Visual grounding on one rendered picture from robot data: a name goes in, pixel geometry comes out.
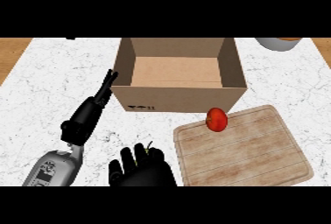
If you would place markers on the red apple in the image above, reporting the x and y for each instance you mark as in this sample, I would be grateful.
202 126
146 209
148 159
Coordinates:
216 120

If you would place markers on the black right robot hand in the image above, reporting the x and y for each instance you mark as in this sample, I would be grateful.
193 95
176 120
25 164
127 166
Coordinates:
143 173

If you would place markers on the small dark thing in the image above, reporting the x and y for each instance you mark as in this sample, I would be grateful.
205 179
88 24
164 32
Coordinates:
69 38

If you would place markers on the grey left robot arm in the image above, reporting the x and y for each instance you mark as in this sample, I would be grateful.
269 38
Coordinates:
49 170

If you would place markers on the grey round bowl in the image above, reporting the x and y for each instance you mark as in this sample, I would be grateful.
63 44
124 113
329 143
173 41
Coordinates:
278 45

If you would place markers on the pale wooden cutting board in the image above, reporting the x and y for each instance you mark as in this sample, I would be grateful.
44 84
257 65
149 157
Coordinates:
250 151

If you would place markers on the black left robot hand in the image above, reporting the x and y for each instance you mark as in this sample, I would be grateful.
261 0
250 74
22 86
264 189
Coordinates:
81 122

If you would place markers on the brown cardboard box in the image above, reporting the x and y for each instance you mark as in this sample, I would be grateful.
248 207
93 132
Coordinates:
176 97

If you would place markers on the orange round thing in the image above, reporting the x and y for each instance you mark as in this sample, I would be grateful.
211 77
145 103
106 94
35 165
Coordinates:
289 38

